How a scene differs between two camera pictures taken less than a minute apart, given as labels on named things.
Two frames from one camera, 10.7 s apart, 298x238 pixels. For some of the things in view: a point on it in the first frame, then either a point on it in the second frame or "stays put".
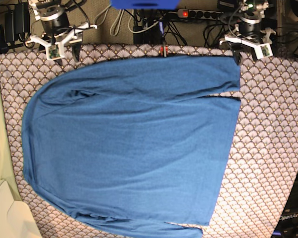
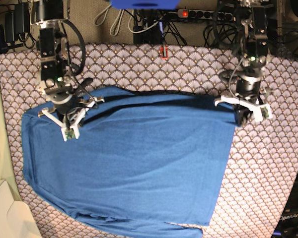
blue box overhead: x=145 y=4 stays put
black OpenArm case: x=294 y=222 stays put
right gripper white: x=262 y=46 → x=244 y=109
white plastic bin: x=10 y=218 stays put
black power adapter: x=17 y=21 stays put
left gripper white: x=55 y=50 → x=63 y=128
